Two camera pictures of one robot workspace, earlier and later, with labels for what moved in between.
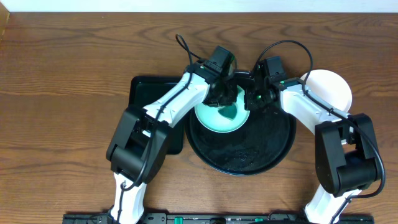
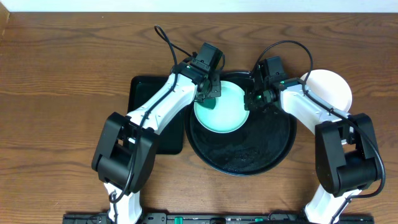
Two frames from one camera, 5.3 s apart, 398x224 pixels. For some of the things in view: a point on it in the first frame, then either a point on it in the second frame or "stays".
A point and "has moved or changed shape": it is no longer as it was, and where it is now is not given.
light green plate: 211,119 stays
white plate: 331,87 stays
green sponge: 229,111 has moved or changed shape
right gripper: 250,104 stays
